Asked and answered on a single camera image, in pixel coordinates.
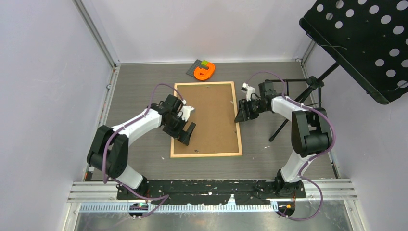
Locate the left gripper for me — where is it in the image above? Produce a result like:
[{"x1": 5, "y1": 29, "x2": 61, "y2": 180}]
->
[{"x1": 163, "y1": 113, "x2": 195, "y2": 145}]

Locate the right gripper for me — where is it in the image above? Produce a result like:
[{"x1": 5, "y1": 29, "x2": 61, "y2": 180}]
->
[{"x1": 234, "y1": 98, "x2": 268, "y2": 123}]

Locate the brown backing board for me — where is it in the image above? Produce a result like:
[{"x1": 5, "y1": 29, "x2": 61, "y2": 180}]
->
[{"x1": 174, "y1": 83, "x2": 240, "y2": 155}]

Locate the wooden picture frame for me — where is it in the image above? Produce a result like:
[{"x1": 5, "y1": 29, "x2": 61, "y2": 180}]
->
[{"x1": 170, "y1": 81, "x2": 243, "y2": 159}]

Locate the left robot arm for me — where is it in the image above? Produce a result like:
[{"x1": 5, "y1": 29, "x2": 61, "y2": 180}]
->
[{"x1": 87, "y1": 95, "x2": 196, "y2": 199}]

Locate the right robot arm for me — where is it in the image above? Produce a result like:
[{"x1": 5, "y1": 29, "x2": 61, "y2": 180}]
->
[{"x1": 234, "y1": 80, "x2": 333, "y2": 198}]

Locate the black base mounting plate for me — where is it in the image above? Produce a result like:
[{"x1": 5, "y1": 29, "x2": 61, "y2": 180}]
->
[{"x1": 135, "y1": 180, "x2": 306, "y2": 205}]

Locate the orange plastic horseshoe piece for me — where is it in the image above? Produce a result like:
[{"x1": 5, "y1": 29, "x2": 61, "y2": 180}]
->
[{"x1": 194, "y1": 62, "x2": 216, "y2": 81}]

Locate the green building brick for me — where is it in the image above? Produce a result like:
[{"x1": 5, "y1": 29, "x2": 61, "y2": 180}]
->
[{"x1": 200, "y1": 60, "x2": 208, "y2": 68}]

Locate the grey building baseplate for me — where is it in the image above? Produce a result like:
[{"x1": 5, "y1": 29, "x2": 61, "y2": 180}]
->
[{"x1": 186, "y1": 59, "x2": 202, "y2": 77}]

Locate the black perforated music stand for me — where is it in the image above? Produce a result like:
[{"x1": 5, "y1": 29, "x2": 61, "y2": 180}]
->
[{"x1": 264, "y1": 0, "x2": 408, "y2": 143}]

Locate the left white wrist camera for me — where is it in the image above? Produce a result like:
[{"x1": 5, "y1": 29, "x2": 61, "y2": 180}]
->
[{"x1": 178, "y1": 105, "x2": 195, "y2": 122}]

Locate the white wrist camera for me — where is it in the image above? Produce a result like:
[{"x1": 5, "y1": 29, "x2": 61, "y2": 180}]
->
[
  {"x1": 241, "y1": 82, "x2": 255, "y2": 101},
  {"x1": 178, "y1": 105, "x2": 195, "y2": 122}
]

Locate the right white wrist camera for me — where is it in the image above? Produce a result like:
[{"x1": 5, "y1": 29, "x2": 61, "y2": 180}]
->
[{"x1": 241, "y1": 82, "x2": 255, "y2": 101}]

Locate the aluminium rail frame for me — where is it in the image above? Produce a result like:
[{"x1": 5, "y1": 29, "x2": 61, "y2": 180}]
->
[{"x1": 62, "y1": 179, "x2": 367, "y2": 231}]

